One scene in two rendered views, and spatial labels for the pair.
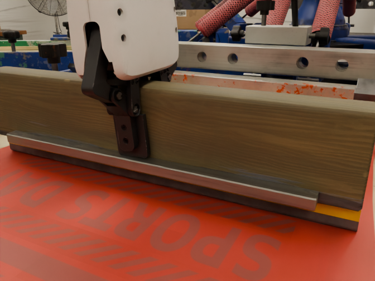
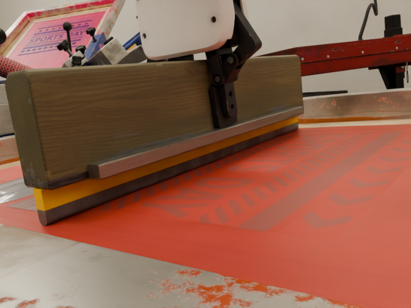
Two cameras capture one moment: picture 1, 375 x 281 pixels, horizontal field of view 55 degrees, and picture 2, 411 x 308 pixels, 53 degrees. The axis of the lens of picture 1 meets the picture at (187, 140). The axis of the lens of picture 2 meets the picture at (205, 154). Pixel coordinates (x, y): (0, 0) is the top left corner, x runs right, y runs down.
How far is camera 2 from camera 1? 0.51 m
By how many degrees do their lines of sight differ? 75
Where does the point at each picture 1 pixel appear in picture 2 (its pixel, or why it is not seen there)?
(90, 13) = not seen: outside the picture
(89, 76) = (253, 33)
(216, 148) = (260, 96)
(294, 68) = not seen: hidden behind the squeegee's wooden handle
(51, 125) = (144, 130)
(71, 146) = (186, 139)
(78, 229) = (298, 162)
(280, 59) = not seen: hidden behind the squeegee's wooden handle
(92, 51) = (240, 15)
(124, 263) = (340, 149)
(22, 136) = (126, 156)
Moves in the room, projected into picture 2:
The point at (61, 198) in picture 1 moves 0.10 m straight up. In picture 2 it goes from (238, 175) to (224, 51)
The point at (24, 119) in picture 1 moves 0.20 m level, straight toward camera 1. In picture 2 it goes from (103, 138) to (355, 99)
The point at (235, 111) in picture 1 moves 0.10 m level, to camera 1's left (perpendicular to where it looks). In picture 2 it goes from (265, 66) to (260, 65)
